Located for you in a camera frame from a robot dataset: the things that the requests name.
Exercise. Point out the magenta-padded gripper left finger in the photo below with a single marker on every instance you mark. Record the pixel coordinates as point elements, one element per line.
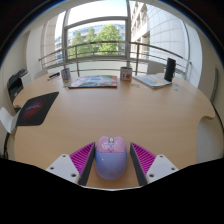
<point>61,166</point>

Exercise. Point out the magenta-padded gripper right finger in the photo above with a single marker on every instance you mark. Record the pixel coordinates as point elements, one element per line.
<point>161,166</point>

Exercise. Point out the pink and lilac computer mouse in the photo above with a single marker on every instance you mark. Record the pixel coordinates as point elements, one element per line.
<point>111,160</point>

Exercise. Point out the black mouse pad red print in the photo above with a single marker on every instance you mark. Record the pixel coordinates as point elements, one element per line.
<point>35,109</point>

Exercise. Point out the white chair wooden legs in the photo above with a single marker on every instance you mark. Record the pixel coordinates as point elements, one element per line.
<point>7,119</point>

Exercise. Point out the white and blue booklet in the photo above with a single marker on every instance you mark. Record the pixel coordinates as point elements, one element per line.
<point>152,80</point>

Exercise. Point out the dark blue stapler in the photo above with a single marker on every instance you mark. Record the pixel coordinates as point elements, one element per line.
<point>54,75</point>

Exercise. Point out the colourful magazine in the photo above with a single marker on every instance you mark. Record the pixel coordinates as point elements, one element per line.
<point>95,81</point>

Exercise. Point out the black office printer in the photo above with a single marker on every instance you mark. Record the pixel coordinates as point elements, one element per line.
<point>16,85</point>

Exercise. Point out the grey-green door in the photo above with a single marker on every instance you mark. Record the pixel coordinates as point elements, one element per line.
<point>214,85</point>

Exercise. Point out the black upright speaker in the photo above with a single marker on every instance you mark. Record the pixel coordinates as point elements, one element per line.
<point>170,69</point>

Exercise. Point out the metal balcony railing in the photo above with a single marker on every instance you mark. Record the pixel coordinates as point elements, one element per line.
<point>110,43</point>

